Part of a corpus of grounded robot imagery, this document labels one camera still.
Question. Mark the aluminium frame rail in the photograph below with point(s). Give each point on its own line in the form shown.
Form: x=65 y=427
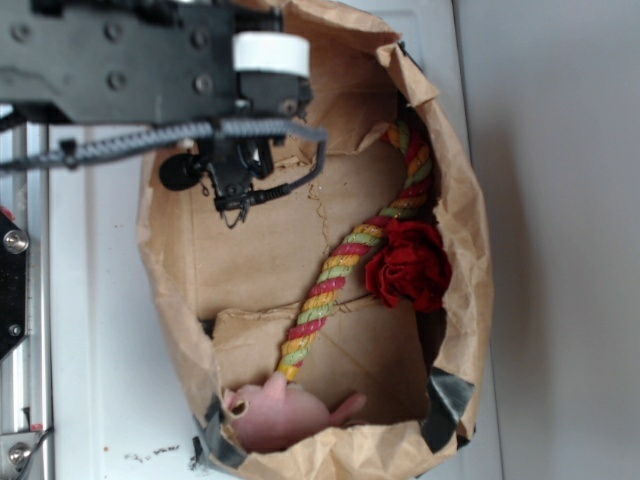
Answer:
x=27 y=431

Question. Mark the pink plush toy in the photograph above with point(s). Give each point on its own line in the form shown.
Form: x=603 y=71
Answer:
x=276 y=415

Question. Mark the red crumpled cloth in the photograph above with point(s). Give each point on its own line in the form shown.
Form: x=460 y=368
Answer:
x=413 y=265

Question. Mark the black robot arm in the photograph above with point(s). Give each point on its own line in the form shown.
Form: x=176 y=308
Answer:
x=228 y=77

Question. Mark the white plastic tray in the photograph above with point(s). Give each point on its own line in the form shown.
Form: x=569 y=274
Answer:
x=118 y=409

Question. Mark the black metal bracket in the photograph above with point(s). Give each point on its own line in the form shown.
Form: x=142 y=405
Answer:
x=13 y=278

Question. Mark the brown paper bag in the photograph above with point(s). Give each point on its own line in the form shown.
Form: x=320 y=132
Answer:
x=227 y=298

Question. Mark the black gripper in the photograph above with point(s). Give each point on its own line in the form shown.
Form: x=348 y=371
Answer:
x=231 y=166

